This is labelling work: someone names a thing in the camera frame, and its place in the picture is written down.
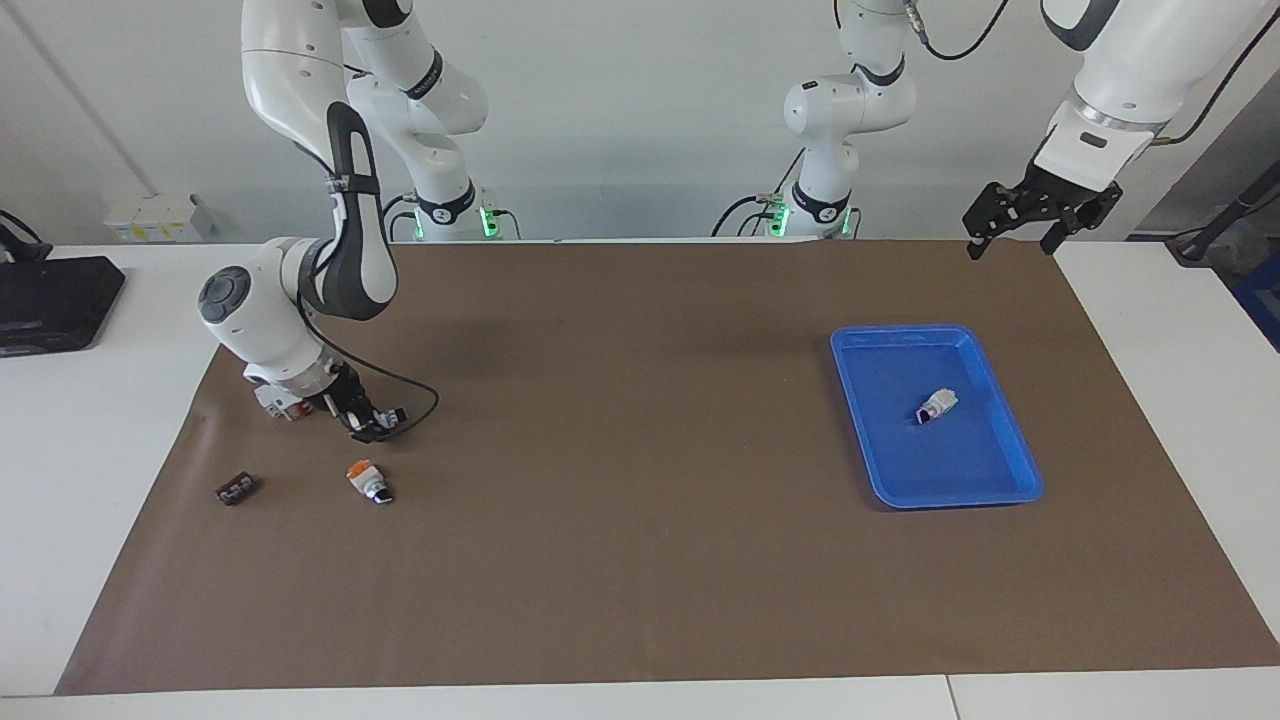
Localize blue crate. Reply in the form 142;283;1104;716
1232;275;1280;351

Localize black clamp with cable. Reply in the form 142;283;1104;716
0;210;51;263

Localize black base cable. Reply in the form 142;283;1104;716
712;148;801;239
378;193;416;243

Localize orange white selector switch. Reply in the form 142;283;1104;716
346;459;395;505

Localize brown paper mat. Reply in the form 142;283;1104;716
55;240;1280;696

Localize black box device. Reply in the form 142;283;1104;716
0;256;127;357

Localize black stand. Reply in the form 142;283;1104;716
1165;160;1280;266

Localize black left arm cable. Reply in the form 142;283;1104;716
903;0;1280;147

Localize white red circuit breaker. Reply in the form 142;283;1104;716
254;382;317;422

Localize blue plastic tray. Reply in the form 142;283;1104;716
830;324;1045;510

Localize white box yellow labels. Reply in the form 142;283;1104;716
104;194;216;244

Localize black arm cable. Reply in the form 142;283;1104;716
296;140;441;441
903;0;1280;147

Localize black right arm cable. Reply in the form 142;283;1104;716
296;140;441;441

